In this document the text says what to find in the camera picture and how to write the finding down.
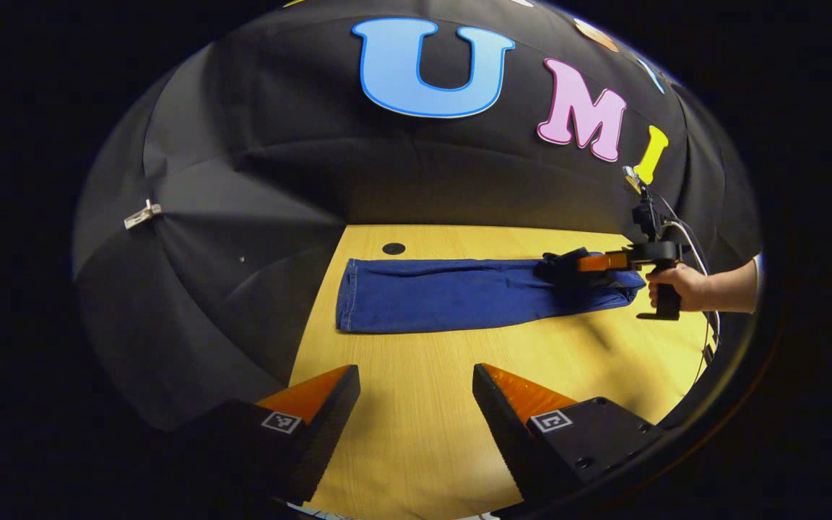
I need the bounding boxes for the silver metal clip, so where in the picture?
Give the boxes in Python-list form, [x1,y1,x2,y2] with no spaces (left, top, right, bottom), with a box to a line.
[123,199,163,231]

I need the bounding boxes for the blue denim jeans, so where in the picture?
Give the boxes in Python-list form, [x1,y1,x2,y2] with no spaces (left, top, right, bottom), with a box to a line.
[335,252,647,335]

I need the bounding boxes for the black backdrop cloth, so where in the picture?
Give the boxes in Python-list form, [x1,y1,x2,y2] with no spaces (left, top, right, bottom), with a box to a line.
[71,0,762,433]

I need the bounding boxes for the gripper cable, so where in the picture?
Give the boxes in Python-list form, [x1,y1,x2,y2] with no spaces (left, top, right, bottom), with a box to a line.
[653,192,723,384]

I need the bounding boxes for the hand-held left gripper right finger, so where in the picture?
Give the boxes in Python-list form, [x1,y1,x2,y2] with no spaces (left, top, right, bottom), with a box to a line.
[472,363,667,504]

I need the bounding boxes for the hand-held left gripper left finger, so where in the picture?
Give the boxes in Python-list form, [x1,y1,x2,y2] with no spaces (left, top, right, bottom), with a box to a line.
[191,365,362,506]

